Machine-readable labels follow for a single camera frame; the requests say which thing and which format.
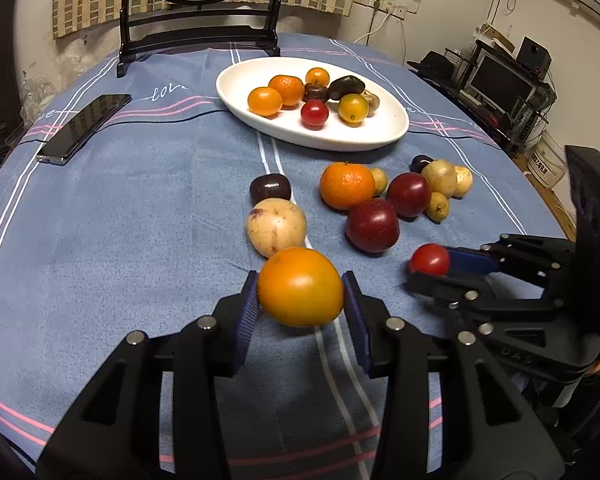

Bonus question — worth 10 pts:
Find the yellow-green tomato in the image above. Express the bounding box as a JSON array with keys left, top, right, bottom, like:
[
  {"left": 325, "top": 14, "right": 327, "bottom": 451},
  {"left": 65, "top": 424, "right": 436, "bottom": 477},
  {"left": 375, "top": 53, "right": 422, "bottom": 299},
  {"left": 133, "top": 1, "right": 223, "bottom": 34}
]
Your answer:
[{"left": 338, "top": 93, "right": 370, "bottom": 127}]

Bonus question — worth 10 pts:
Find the red cherry tomato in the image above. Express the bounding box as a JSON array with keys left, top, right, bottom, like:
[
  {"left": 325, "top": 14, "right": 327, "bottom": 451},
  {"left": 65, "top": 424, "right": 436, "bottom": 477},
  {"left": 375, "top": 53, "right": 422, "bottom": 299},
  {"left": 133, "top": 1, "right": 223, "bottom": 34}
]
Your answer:
[
  {"left": 300, "top": 100, "right": 330, "bottom": 129},
  {"left": 409, "top": 243, "right": 451, "bottom": 277}
]

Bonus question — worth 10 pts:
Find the black desk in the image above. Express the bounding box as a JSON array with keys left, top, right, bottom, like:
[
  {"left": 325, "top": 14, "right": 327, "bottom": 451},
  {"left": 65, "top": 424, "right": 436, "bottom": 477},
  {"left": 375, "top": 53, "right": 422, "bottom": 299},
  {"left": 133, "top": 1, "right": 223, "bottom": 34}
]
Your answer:
[{"left": 415, "top": 67, "right": 556, "bottom": 161}]

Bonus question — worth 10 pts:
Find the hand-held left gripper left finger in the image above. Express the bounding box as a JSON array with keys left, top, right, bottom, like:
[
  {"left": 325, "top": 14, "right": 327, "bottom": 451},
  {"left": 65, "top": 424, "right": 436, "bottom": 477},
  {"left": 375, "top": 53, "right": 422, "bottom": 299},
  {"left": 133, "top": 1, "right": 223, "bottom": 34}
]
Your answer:
[{"left": 35, "top": 270, "right": 260, "bottom": 480}]

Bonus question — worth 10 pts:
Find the black hat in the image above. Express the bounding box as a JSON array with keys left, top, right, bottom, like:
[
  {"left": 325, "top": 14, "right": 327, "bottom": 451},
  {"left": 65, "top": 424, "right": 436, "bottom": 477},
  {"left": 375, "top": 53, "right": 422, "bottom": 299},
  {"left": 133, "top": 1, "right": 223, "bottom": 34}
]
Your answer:
[{"left": 407, "top": 50, "right": 463, "bottom": 78}]

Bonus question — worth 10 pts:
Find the white oval plate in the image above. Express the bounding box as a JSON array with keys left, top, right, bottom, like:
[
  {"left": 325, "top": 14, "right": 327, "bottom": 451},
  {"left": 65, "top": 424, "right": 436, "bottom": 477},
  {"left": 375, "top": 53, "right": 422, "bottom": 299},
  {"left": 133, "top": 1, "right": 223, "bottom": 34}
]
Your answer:
[{"left": 216, "top": 56, "right": 411, "bottom": 152}]

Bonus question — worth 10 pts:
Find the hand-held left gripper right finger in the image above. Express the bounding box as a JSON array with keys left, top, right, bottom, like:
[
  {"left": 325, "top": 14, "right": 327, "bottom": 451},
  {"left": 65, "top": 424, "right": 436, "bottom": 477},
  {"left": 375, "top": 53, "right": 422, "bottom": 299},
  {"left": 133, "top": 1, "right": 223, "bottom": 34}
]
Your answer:
[{"left": 341, "top": 270, "right": 566, "bottom": 480}]

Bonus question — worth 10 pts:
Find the white plastic bucket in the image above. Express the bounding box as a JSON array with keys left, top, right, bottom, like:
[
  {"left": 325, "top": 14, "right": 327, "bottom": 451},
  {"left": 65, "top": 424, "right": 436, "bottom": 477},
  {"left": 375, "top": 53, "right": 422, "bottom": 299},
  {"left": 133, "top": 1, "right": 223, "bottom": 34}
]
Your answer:
[{"left": 525, "top": 132, "right": 568, "bottom": 191}]

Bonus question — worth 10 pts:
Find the white power cable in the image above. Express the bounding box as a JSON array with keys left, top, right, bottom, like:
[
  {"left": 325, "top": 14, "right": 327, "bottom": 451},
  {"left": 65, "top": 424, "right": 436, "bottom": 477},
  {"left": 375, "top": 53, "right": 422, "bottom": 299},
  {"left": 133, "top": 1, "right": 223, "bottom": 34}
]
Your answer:
[{"left": 352, "top": 7, "right": 406, "bottom": 46}]

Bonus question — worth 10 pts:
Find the beige checked curtain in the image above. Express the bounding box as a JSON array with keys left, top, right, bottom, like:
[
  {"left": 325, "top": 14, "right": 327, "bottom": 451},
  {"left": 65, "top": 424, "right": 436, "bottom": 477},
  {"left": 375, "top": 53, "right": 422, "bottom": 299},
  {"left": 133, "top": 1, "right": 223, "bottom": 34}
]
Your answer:
[{"left": 51, "top": 0, "right": 366, "bottom": 41}]

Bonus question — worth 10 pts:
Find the black smartphone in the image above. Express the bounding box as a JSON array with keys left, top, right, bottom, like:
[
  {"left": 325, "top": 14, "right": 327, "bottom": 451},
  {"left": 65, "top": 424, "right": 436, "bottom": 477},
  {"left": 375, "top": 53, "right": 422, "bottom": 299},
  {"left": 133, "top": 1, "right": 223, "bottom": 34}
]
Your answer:
[{"left": 35, "top": 93, "right": 133, "bottom": 166}]

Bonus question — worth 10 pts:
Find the black speaker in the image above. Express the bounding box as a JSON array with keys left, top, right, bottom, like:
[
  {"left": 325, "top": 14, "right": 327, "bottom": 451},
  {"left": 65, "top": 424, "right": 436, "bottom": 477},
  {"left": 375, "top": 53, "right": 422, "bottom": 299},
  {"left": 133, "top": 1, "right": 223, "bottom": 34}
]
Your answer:
[{"left": 515, "top": 36, "right": 552, "bottom": 78}]

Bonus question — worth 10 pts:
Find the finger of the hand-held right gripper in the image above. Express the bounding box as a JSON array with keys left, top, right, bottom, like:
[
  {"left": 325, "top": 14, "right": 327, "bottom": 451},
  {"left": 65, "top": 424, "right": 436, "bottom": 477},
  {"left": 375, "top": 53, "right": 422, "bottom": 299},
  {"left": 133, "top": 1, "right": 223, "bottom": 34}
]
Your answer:
[
  {"left": 447, "top": 232, "right": 578, "bottom": 286},
  {"left": 405, "top": 270, "right": 566, "bottom": 346}
]

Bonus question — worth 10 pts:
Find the computer monitor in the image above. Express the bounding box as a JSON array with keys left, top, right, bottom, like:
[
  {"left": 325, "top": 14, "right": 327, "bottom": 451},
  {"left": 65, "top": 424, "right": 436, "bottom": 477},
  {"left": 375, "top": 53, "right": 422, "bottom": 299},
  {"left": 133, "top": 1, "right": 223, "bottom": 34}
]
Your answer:
[{"left": 467, "top": 52, "right": 536, "bottom": 111}]

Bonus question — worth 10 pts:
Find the blue striped tablecloth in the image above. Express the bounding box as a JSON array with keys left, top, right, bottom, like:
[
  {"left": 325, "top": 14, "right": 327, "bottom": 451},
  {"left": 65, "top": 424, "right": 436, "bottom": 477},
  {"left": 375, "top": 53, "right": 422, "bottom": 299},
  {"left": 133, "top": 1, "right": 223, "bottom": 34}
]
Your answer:
[{"left": 0, "top": 32, "right": 578, "bottom": 480}]

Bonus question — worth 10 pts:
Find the black-framed round goldfish screen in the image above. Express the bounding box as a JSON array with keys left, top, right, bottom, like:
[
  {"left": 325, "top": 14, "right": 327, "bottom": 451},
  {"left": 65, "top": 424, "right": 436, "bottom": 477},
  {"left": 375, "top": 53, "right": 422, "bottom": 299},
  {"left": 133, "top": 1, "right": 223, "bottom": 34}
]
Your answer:
[{"left": 116, "top": 0, "right": 290, "bottom": 79}]

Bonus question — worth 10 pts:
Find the red plum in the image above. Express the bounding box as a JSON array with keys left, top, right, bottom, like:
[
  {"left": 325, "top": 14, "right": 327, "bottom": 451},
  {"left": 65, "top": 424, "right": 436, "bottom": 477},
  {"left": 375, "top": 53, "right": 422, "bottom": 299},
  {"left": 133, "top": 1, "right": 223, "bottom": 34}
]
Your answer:
[
  {"left": 345, "top": 198, "right": 401, "bottom": 254},
  {"left": 386, "top": 172, "right": 432, "bottom": 219}
]

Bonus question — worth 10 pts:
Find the orange tangerine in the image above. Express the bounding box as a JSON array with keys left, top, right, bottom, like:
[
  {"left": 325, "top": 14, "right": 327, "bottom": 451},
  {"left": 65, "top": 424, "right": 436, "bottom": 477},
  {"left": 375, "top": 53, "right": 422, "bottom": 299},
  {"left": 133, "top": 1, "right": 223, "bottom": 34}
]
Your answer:
[
  {"left": 268, "top": 74, "right": 306, "bottom": 107},
  {"left": 319, "top": 161, "right": 377, "bottom": 211}
]

